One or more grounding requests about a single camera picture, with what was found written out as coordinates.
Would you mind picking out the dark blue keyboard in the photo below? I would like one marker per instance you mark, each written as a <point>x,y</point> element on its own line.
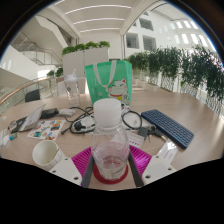
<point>168,128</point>

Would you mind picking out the small white tag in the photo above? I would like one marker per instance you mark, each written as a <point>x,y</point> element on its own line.
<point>167,151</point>

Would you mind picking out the ceiling light strips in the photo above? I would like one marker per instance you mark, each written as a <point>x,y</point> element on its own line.
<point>96,18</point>

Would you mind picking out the glass railing with wooden handrail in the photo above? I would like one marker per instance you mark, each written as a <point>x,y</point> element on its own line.
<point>20,90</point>

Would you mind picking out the green hedge plant row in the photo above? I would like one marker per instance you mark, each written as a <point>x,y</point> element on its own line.
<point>173,66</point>

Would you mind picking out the black chair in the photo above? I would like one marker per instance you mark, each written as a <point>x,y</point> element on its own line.
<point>32,95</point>

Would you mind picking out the clear tumbler with white lid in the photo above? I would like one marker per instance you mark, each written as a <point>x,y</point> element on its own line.
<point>72,90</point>

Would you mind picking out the potted green plants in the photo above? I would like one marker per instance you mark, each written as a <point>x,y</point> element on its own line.
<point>55,72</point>

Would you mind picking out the black rectangular device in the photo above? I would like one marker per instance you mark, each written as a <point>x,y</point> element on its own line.
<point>49,112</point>

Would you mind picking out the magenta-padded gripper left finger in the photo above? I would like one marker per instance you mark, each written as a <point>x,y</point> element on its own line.
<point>66,168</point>

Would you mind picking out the green tote bag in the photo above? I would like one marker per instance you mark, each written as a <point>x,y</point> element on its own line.
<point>110,80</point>

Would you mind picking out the colourful sticker sheet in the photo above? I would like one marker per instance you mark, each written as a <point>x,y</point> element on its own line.
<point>46,129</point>

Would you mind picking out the white printed card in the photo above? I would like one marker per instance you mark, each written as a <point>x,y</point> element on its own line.
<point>135,139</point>

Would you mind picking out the blue and green marker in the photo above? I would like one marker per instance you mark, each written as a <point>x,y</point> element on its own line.
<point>13,136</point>

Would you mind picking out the white cabinet with plants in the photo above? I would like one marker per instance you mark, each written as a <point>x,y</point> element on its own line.
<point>85,58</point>

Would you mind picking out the clear plastic water bottle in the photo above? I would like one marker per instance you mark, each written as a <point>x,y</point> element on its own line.
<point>110,143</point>

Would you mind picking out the white grid-patterned cup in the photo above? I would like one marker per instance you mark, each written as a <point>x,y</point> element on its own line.
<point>46,154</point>

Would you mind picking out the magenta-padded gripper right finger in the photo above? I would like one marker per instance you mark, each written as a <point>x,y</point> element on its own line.
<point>156,166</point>

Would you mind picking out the bunch of keys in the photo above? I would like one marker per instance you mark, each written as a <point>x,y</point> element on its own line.
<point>150,131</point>

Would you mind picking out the black flat case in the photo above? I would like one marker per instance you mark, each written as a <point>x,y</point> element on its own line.
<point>15,125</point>

